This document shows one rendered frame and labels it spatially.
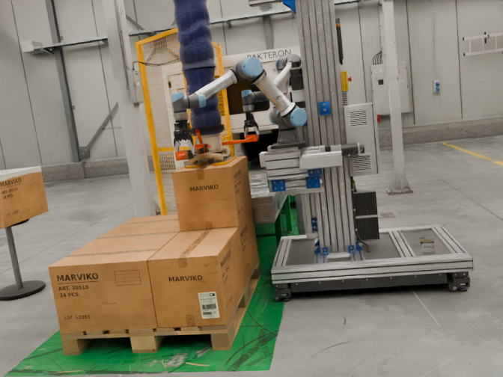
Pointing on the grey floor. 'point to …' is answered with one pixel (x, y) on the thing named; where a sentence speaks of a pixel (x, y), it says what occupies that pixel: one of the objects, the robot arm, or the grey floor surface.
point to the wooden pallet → (78, 340)
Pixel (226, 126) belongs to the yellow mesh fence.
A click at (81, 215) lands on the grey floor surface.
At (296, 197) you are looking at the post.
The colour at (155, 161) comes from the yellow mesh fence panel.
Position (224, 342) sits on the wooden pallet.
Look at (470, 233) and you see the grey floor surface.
